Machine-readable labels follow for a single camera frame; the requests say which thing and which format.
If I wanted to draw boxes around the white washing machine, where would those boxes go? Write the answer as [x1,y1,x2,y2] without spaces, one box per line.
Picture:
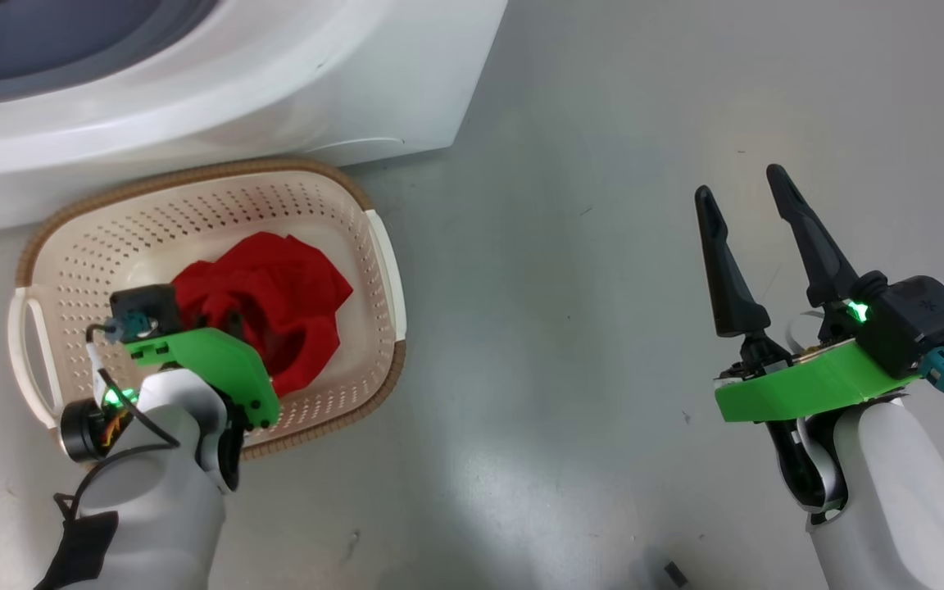
[0,0,510,240]

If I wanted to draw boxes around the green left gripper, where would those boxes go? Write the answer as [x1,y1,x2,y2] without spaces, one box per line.
[61,310,281,465]

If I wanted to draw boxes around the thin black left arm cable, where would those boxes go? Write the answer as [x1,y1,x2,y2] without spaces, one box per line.
[52,324,182,525]

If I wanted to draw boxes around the cream perforated laundry basket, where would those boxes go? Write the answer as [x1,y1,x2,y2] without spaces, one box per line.
[7,157,407,461]

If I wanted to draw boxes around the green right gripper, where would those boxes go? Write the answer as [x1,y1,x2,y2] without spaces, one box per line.
[694,164,932,424]

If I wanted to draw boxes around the round washer filter cover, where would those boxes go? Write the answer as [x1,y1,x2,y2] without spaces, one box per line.
[308,135,407,161]

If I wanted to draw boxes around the teal left camera connector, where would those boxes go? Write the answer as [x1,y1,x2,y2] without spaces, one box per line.
[102,315,158,344]

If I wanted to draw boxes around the grey blue door gasket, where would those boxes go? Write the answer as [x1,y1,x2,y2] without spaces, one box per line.
[0,0,220,110]

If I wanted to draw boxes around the red garment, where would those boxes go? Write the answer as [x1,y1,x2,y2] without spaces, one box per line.
[170,231,355,400]

